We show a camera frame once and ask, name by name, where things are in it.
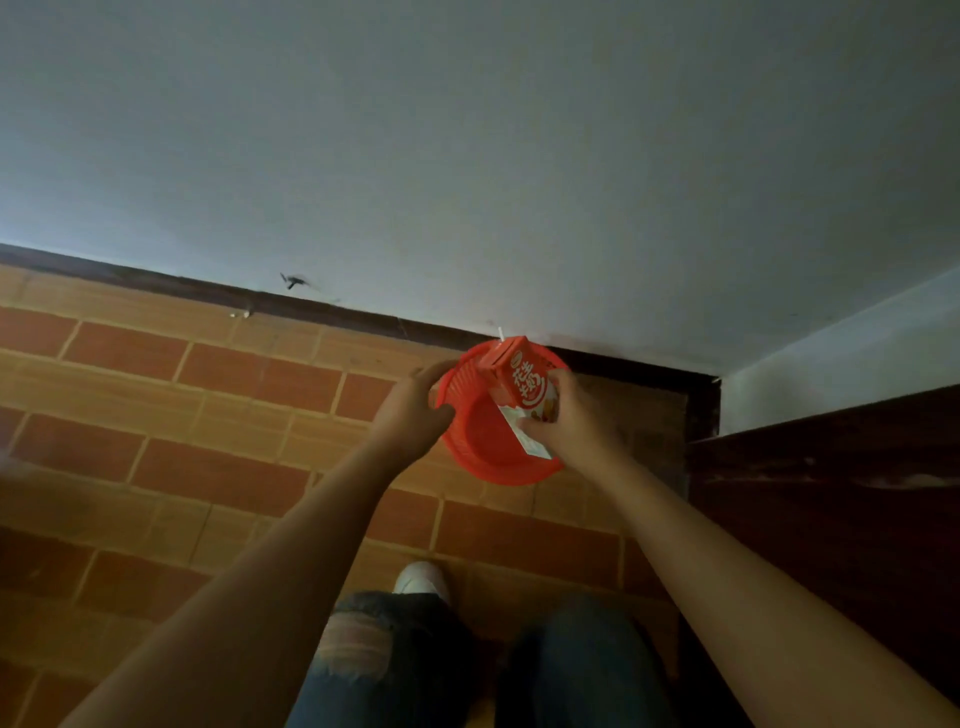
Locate blue ripped jeans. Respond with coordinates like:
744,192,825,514
286,591,680,728

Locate dark baseboard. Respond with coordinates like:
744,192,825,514
0,242,723,444

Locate person's right forearm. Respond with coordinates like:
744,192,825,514
596,459,960,728

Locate person's left forearm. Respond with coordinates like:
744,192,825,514
60,442,410,728

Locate dark wooden furniture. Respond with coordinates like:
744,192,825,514
678,384,960,728

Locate person's right hand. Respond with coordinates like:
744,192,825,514
517,369,627,483

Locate red drink carton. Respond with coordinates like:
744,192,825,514
477,336,561,460

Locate white shoe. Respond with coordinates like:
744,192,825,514
393,561,453,606

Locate person's left hand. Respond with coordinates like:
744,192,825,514
366,360,460,470

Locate red plastic basket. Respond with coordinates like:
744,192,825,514
435,339,571,486

